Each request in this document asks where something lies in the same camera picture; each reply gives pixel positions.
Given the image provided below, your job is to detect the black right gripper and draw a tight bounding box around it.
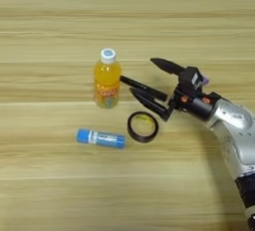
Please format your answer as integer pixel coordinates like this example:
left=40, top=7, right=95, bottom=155
left=128, top=57, right=222, bottom=122

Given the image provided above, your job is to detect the orange juice bottle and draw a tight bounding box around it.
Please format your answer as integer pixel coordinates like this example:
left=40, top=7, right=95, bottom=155
left=94, top=48, right=123, bottom=110

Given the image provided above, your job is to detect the black tape roll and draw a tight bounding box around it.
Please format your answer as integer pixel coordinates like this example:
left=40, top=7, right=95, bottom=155
left=127, top=111, right=160, bottom=144

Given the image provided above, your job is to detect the black marker pen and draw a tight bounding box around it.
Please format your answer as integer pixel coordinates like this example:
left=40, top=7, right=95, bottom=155
left=120, top=75, right=169, bottom=103

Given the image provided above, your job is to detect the blue glue stick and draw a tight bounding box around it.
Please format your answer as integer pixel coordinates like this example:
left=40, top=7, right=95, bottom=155
left=76, top=127, right=128, bottom=150

